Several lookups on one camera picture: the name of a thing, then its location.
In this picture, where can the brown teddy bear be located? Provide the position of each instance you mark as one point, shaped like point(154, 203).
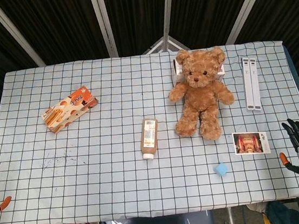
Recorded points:
point(199, 95)

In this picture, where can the dark teal cloth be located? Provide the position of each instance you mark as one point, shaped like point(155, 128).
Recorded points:
point(287, 215)

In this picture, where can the red temple postcard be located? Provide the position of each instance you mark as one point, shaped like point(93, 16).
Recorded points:
point(251, 143)

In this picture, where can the blue sponge cube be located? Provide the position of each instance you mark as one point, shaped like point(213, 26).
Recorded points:
point(220, 169)

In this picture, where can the long white flat box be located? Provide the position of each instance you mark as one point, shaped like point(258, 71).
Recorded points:
point(255, 82)
point(248, 83)

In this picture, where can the metal table leg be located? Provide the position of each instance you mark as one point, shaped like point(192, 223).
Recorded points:
point(231, 220)

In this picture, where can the orange cookie box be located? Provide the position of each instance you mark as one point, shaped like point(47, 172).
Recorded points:
point(67, 108)

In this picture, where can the blue checked tablecloth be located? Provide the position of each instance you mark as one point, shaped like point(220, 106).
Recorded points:
point(119, 175)

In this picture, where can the white cardboard box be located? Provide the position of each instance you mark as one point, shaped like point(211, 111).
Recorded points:
point(176, 76)

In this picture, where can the brown squeeze bottle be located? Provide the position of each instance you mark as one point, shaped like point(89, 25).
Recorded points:
point(149, 136)

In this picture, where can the white metal frame beam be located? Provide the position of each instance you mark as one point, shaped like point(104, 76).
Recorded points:
point(246, 4)
point(168, 14)
point(103, 22)
point(15, 34)

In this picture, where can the white triangular metal frame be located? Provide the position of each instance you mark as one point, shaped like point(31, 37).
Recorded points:
point(157, 45)

